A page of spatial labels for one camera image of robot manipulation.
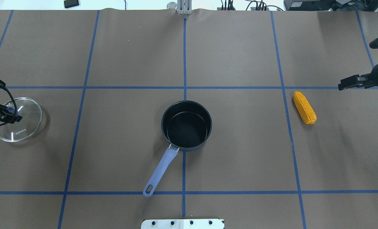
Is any glass lid blue knob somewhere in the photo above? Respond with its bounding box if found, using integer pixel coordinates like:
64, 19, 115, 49
0, 97, 42, 142

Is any yellow corn cob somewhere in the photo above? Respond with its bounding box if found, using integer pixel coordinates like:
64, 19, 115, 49
293, 91, 317, 125

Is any dark blue saucepan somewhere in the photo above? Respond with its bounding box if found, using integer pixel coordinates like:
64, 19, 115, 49
143, 101, 213, 198

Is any small black sensor pad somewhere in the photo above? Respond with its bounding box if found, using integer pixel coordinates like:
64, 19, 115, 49
63, 0, 80, 9

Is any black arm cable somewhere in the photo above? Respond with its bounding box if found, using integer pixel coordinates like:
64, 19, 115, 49
0, 84, 18, 128

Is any aluminium frame post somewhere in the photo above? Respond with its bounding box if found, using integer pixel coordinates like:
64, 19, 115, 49
176, 0, 193, 15

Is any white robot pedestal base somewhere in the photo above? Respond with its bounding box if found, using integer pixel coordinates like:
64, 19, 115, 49
141, 219, 225, 229

